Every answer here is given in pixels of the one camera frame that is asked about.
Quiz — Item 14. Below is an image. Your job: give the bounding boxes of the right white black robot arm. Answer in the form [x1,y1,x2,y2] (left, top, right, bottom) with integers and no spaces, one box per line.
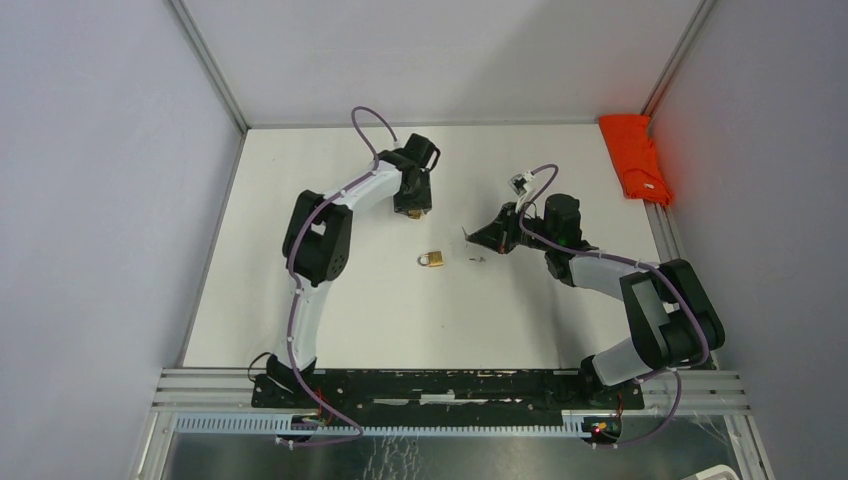
[465,194,726,408]

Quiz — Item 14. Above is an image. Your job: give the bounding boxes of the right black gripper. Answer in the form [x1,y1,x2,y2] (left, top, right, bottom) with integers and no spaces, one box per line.
[468,202,556,255]

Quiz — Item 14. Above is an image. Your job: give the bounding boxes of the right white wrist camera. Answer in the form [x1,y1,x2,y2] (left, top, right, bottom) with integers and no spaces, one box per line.
[508,171,535,213]

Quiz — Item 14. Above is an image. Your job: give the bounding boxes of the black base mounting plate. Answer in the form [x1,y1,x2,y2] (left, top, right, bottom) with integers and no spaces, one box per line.
[251,369,645,428]

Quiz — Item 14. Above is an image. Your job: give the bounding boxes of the purple cable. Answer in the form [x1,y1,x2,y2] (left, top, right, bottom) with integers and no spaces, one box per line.
[517,164,713,448]
[273,106,400,448]

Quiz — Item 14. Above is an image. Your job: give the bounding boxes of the aluminium frame rails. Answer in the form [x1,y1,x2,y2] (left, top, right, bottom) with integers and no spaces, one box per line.
[645,202,751,415]

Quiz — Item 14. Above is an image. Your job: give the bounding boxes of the white slotted cable duct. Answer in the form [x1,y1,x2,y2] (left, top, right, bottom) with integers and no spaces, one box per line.
[174,413,591,439]

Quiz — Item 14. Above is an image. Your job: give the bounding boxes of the orange folded cloth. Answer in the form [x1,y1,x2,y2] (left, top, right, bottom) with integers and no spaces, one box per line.
[598,114,674,207]

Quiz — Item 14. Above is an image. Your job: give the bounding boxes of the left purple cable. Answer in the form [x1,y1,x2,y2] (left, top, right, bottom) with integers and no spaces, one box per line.
[273,106,400,448]

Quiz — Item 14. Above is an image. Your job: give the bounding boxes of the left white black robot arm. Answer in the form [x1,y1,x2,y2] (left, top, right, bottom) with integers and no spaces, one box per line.
[266,134,441,408]

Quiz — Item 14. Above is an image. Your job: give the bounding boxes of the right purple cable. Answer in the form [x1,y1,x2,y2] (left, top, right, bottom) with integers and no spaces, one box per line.
[517,164,713,448]

